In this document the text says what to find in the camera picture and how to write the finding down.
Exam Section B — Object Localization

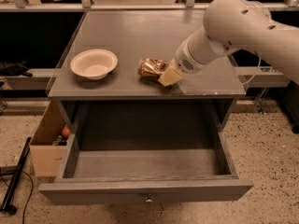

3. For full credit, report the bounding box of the cardboard box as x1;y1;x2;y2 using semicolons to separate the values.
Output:
30;102;69;176

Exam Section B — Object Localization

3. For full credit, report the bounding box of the open grey top drawer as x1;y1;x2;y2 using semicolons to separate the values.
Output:
39;104;253;204

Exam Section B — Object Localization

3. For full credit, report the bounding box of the white hanging cable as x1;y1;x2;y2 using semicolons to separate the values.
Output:
241;57;263;86

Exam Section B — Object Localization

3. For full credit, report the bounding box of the grey wooden cabinet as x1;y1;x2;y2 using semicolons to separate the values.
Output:
49;10;245;133

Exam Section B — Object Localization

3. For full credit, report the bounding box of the orange ball in box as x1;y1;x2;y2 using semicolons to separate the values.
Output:
61;126;70;139

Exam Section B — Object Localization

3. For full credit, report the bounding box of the white paper bowl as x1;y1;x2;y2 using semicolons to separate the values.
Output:
70;49;118;80

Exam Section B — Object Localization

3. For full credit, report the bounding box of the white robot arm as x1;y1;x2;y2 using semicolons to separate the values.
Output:
159;0;299;86

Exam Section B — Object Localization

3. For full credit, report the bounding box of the black bag on rail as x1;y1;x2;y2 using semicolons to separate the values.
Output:
0;61;33;77

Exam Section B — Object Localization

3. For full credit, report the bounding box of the black floor cable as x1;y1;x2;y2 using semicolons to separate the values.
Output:
0;170;35;224

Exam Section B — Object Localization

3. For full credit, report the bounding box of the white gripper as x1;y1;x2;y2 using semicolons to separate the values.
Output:
158;38;206;87

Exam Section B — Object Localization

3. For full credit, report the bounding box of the grey metal rail frame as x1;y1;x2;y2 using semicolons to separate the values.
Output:
0;0;299;91

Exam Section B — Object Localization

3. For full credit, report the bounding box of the black stand bar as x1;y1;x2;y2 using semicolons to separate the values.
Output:
0;137;31;216

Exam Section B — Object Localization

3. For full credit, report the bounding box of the metal drawer knob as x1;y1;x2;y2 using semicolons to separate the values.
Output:
145;194;153;203

